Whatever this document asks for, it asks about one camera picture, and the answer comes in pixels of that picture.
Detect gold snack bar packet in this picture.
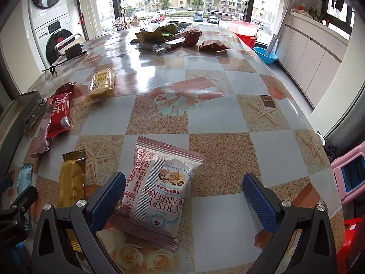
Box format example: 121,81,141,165
57,150,87,252

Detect white cabinet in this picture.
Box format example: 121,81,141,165
275,10,352,109

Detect blue basin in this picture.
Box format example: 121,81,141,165
253,46,279,65

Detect black power adapter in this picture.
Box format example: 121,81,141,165
65,43,83,59

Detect red plastic basin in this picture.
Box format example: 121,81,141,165
229,21,260,36

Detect dark brown snack packet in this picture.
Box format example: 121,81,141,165
24,98,49,128

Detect blue snack packet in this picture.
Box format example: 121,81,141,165
16,163,34,232

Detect grey cardboard box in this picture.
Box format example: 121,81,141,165
0,90,42,179

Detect green potted plants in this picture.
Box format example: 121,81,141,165
309,6,326,22

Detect red white cloth bundle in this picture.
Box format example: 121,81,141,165
290,4,312,18

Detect red white-print snack packet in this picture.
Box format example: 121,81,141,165
46,92,72,139

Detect shiny red snack wrapper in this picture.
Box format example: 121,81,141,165
47,82,77,103

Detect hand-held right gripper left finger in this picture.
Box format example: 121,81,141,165
32,172,126,274

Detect white washing machine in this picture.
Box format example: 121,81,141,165
31,19,84,65

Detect pink stool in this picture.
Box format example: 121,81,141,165
331,148,365,206

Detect red plastic stool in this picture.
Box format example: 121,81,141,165
336,218,365,265

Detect metal rack with cloths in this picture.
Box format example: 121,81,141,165
112,8,135,32

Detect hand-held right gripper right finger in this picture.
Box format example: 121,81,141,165
242,173,337,274

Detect yellow cracker packet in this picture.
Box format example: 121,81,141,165
88,68,117,101

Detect pink white snack packet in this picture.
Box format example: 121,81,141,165
110,135,204,253

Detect red bucket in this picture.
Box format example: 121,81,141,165
234,33,259,51

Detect dark cloth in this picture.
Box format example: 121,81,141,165
316,131,340,164

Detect black cable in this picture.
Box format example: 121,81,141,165
42,50,87,74

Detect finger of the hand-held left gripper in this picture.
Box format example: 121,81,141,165
0,187,38,223
0,175,13,196

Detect pile of snack packets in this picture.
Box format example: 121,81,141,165
130,22,231,54

